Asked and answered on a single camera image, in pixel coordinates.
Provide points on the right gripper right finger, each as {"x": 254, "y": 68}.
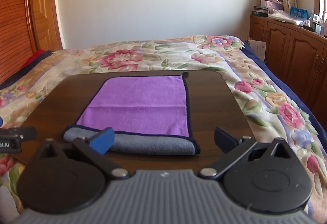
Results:
{"x": 234, "y": 150}

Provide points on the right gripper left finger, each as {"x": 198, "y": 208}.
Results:
{"x": 93, "y": 150}

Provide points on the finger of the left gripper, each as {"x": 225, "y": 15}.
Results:
{"x": 11, "y": 139}

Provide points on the purple and grey towel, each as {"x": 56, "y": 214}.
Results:
{"x": 148, "y": 114}

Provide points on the dark wooden lap tray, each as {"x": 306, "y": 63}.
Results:
{"x": 211, "y": 105}

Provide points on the floral bed blanket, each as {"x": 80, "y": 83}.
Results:
{"x": 270, "y": 107}

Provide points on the red pillow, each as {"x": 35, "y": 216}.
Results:
{"x": 33, "y": 57}

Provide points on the wooden slatted wardrobe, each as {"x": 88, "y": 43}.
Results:
{"x": 17, "y": 36}

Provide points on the white paper bag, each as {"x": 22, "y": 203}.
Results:
{"x": 259, "y": 48}

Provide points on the wooden sideboard cabinet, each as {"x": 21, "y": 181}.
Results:
{"x": 296, "y": 56}

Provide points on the wooden door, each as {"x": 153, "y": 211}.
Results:
{"x": 45, "y": 25}

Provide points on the cream cloth on cabinet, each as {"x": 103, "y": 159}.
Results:
{"x": 282, "y": 16}

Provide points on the pink tissue box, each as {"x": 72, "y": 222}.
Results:
{"x": 272, "y": 5}

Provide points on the blue box on cabinet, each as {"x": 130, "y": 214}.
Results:
{"x": 299, "y": 13}

